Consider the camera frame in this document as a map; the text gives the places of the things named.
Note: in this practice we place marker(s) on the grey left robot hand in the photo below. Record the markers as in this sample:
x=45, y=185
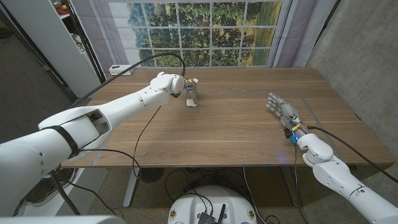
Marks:
x=191, y=93

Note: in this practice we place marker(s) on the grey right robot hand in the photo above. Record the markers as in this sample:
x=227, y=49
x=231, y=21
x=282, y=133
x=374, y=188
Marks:
x=284, y=113

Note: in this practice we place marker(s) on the white AirPods case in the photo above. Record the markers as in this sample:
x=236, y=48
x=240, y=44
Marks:
x=191, y=102

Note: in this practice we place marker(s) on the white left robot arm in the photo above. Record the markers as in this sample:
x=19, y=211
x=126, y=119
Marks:
x=87, y=130

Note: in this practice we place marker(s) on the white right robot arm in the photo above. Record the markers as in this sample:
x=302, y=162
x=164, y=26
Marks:
x=345, y=180

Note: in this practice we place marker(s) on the printed window backdrop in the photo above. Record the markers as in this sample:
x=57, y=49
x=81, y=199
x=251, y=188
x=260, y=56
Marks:
x=199, y=34

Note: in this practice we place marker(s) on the grey table leg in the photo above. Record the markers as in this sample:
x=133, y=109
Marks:
x=290, y=186

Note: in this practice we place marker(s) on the white power strip box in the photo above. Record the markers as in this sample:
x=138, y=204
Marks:
x=119, y=70

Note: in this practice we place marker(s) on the black round floor fan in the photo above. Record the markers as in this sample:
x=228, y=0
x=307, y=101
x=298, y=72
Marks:
x=151, y=174

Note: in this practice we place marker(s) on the white table leg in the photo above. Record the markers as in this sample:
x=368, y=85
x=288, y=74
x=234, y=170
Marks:
x=131, y=188

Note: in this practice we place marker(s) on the white robot torso base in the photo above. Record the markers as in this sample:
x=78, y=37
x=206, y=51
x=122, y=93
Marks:
x=212, y=207

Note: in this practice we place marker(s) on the white shelf cabinet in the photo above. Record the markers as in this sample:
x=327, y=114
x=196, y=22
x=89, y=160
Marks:
x=56, y=43

